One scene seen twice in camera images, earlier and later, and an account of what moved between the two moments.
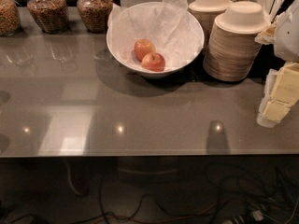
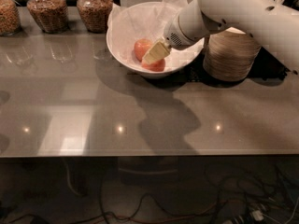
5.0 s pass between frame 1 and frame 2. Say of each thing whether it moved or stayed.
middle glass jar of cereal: stayed
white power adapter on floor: stayed
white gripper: moved
